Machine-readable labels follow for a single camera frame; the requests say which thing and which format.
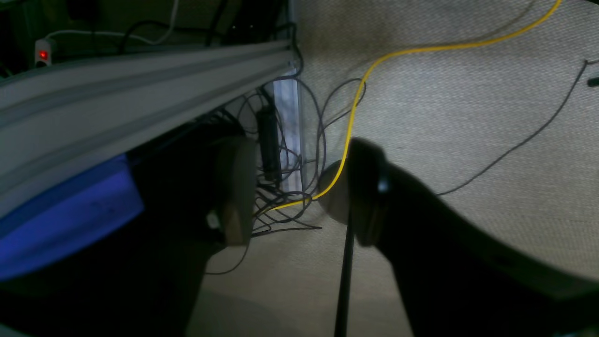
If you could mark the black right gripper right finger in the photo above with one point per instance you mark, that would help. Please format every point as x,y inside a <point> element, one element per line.
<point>455,279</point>

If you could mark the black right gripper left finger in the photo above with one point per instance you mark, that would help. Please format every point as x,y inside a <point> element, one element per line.
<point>142,280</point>

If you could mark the black power adapter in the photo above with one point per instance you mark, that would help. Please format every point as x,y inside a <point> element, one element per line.
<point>267,129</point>

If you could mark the aluminium table leg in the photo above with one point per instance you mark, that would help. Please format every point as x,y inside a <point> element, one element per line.
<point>287,101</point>

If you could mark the blue box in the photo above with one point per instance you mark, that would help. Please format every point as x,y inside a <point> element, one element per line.
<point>68,218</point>

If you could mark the white power strip red light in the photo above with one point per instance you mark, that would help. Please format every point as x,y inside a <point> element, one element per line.
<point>44,50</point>

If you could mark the aluminium table frame rail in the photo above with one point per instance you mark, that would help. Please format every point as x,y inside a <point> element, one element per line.
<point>59,121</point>

